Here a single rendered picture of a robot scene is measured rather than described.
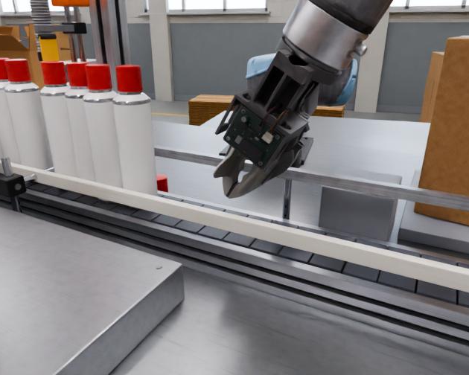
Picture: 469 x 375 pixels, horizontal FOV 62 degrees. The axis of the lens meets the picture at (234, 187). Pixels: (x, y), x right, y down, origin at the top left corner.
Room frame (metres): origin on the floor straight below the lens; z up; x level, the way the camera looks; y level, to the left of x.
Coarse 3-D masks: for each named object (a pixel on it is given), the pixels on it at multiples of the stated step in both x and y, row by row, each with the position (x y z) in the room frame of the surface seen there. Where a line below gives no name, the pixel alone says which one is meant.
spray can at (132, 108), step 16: (128, 80) 0.53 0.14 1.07; (128, 96) 0.53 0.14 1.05; (144, 96) 0.55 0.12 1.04; (128, 112) 0.53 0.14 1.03; (144, 112) 0.54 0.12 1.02; (128, 128) 0.53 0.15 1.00; (144, 128) 0.53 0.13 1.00; (128, 144) 0.53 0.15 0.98; (144, 144) 0.53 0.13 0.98; (128, 160) 0.53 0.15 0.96; (144, 160) 0.53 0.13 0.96; (128, 176) 0.53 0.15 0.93; (144, 176) 0.53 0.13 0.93; (144, 192) 0.53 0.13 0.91
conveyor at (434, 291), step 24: (48, 192) 0.59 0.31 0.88; (72, 192) 0.59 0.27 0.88; (144, 216) 0.50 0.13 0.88; (168, 216) 0.50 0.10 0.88; (240, 240) 0.43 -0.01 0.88; (264, 240) 0.43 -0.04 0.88; (360, 240) 0.43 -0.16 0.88; (312, 264) 0.38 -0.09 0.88; (336, 264) 0.38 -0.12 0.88; (408, 288) 0.34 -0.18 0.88; (432, 288) 0.34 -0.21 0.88
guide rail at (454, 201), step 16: (192, 160) 0.54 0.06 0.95; (208, 160) 0.53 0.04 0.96; (288, 176) 0.47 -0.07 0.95; (304, 176) 0.46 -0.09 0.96; (320, 176) 0.45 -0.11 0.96; (336, 176) 0.45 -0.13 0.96; (368, 192) 0.43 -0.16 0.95; (384, 192) 0.42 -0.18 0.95; (400, 192) 0.41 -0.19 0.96; (416, 192) 0.40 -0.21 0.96; (432, 192) 0.40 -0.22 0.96; (464, 208) 0.38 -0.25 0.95
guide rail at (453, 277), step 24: (0, 168) 0.64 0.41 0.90; (24, 168) 0.61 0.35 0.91; (96, 192) 0.53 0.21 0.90; (120, 192) 0.51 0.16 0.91; (192, 216) 0.45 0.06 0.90; (216, 216) 0.44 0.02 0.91; (240, 216) 0.43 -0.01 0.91; (288, 240) 0.39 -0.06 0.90; (312, 240) 0.38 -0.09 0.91; (336, 240) 0.37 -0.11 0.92; (360, 264) 0.35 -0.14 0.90; (384, 264) 0.34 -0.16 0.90; (408, 264) 0.33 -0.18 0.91; (432, 264) 0.33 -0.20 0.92; (456, 288) 0.31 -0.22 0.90
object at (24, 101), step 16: (16, 64) 0.64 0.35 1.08; (16, 80) 0.64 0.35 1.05; (16, 96) 0.63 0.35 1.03; (32, 96) 0.65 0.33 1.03; (16, 112) 0.63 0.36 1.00; (32, 112) 0.64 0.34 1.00; (16, 128) 0.64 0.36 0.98; (32, 128) 0.64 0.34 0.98; (16, 144) 0.64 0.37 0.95; (32, 144) 0.64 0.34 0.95; (48, 144) 0.66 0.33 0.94; (32, 160) 0.63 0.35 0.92; (48, 160) 0.65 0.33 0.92
